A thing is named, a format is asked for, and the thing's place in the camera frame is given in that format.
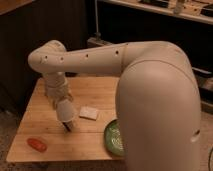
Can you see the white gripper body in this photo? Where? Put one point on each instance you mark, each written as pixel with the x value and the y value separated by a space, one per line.
pixel 56 86

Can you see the wooden table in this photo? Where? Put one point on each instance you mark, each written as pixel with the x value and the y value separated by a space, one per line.
pixel 84 142

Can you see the orange oval object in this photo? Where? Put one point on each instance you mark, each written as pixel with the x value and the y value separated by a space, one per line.
pixel 37 144

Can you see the background shelf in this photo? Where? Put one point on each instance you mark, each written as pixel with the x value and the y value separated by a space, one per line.
pixel 193 10

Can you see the dark eraser block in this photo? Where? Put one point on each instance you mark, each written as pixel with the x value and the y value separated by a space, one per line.
pixel 68 125

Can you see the white sponge pad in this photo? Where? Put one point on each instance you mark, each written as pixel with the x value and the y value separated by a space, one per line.
pixel 89 113

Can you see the metal rail beam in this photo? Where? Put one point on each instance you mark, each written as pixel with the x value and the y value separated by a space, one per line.
pixel 94 42

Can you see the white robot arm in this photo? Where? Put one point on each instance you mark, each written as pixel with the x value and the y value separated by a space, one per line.
pixel 157 98

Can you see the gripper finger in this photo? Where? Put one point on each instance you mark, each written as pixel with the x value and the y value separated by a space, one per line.
pixel 54 104
pixel 69 97

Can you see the green ceramic bowl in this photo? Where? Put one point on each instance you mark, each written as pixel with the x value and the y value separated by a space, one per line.
pixel 112 139

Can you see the vertical metal pole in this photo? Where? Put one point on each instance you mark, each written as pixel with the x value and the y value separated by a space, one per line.
pixel 98 34

